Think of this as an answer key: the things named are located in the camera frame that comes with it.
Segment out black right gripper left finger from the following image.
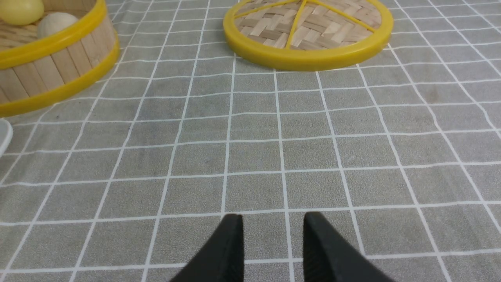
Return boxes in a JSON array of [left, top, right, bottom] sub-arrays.
[[171, 214, 245, 282]]

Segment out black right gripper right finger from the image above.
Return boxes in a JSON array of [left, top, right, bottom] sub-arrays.
[[303, 212, 393, 282]]

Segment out white steamed bun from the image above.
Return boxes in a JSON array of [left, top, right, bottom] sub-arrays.
[[36, 12, 79, 39]]

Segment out yellow steamed bun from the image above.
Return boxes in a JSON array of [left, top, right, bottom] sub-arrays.
[[0, 0, 45, 25]]

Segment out white square plate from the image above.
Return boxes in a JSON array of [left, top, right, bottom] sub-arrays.
[[0, 119, 14, 157]]

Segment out grey checkered tablecloth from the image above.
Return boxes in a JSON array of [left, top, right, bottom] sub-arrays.
[[1, 0, 501, 282]]

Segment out woven bamboo steamer lid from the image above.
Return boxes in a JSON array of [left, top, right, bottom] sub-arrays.
[[223, 0, 394, 72]]

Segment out bamboo steamer basket yellow rim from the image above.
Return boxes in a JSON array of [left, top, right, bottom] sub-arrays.
[[0, 0, 120, 118]]

